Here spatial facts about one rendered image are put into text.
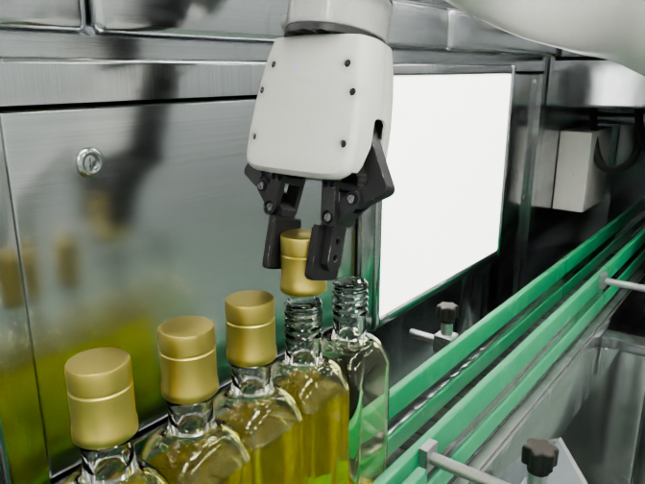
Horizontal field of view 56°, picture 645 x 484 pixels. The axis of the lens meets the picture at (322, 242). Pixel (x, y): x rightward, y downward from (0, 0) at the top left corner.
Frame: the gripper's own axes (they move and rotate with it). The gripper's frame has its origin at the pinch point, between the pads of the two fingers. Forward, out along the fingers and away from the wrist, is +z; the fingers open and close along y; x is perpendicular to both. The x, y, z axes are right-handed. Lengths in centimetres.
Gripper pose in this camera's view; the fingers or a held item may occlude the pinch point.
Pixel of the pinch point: (302, 248)
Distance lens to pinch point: 45.4
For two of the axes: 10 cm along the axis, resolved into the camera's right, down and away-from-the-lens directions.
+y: 7.8, 1.6, -6.0
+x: 6.1, 0.4, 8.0
